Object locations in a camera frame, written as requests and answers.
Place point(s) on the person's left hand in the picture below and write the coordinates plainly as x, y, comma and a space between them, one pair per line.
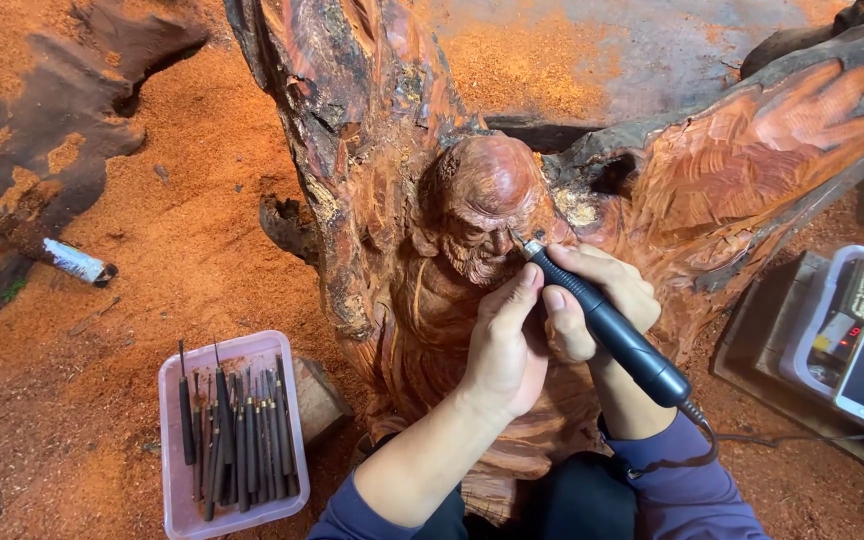
505, 352

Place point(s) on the person's right hand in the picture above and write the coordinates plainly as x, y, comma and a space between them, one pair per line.
597, 300

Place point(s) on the black rotary carving handpiece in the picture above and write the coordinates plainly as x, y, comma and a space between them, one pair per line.
604, 322

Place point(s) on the red wooden figure carving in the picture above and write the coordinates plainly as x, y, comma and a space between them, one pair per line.
522, 210

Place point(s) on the person's dark trousers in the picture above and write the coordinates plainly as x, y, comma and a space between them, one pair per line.
574, 499

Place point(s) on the dark wooden board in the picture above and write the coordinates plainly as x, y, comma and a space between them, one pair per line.
762, 360

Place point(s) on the small wooden block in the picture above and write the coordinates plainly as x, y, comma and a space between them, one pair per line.
321, 401

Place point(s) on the white plastic box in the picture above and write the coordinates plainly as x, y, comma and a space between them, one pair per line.
826, 330

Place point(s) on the bundle of dark carving chisels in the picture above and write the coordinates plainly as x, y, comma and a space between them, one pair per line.
241, 442

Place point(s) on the pink plastic tray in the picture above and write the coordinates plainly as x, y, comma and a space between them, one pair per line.
231, 435

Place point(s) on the white rolled paper tube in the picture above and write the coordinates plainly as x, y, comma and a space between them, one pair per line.
76, 261

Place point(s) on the dark tree root chunk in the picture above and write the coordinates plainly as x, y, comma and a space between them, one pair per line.
49, 142

